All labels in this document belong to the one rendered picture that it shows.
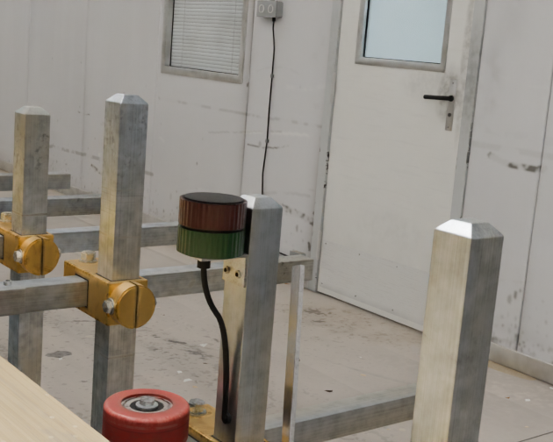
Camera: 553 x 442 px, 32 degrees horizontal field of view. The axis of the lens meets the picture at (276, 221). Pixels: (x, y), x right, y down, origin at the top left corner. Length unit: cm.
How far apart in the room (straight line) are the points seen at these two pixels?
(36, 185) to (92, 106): 567
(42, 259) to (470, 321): 73
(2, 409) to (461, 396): 43
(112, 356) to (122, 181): 20
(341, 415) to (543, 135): 296
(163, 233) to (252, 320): 59
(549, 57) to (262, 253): 313
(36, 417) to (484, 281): 43
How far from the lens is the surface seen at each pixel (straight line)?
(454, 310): 68
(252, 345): 88
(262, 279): 87
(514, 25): 404
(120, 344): 111
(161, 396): 93
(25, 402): 93
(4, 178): 187
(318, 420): 103
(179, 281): 118
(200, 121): 575
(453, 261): 67
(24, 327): 133
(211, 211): 81
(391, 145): 449
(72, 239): 138
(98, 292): 109
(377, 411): 109
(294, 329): 95
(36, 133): 128
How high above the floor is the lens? 124
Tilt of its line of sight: 11 degrees down
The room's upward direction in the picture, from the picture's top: 5 degrees clockwise
